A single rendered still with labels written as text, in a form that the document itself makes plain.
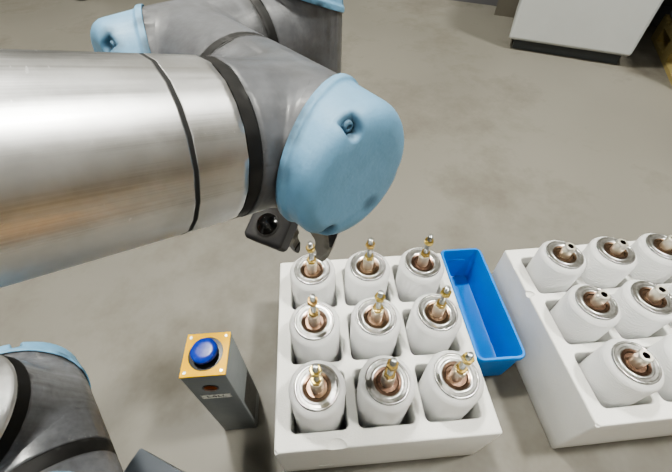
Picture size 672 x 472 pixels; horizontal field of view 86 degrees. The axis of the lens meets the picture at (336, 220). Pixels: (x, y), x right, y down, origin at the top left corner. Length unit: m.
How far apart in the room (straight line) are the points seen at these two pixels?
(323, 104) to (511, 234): 1.16
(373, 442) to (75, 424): 0.44
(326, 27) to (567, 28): 2.30
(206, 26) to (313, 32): 0.10
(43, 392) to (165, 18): 0.35
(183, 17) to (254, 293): 0.86
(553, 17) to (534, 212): 1.41
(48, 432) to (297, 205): 0.35
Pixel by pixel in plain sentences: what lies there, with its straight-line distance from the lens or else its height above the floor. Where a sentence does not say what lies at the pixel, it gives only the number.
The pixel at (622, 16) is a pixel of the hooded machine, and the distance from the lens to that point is 2.59.
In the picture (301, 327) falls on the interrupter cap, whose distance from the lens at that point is 0.70.
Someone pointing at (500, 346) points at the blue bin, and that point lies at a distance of 0.99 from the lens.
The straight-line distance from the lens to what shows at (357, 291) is 0.77.
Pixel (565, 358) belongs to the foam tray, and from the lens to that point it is 0.87.
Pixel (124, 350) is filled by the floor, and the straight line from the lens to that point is 1.08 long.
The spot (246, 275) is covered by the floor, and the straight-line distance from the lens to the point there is 1.09.
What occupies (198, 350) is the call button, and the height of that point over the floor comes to 0.33.
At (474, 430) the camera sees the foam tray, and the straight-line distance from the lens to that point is 0.75.
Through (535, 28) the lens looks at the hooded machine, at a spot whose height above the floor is 0.13.
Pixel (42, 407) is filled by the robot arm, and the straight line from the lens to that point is 0.45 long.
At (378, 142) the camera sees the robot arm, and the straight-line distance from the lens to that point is 0.17.
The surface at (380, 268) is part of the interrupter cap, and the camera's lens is 0.77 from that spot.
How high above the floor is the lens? 0.88
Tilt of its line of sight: 47 degrees down
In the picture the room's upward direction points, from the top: straight up
